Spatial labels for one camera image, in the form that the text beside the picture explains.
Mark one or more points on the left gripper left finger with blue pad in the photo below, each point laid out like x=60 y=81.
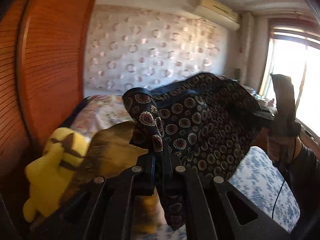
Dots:
x=103 y=208

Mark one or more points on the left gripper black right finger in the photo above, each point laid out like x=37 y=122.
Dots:
x=211 y=208

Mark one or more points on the navy patterned silk shirt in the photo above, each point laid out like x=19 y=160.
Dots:
x=206 y=121

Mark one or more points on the right forearm dark sleeve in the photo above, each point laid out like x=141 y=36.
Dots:
x=304 y=183

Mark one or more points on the person's right hand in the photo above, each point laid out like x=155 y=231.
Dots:
x=283 y=149

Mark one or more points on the long wooden side cabinet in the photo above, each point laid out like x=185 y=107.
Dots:
x=307 y=134

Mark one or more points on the blue floral white bedsheet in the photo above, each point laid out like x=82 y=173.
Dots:
x=259 y=181

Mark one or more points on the bright window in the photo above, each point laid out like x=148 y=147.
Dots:
x=294 y=52

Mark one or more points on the yellow plush toy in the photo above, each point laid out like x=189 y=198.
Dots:
x=50 y=175

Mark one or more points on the pink floral quilt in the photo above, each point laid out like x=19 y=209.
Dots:
x=102 y=112

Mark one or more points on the sheer circle-patterned curtain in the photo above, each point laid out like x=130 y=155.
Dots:
x=131 y=47

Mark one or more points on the wooden louvered wardrobe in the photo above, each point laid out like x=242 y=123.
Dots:
x=42 y=57

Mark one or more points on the white wall air conditioner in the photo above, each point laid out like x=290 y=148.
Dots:
x=212 y=11

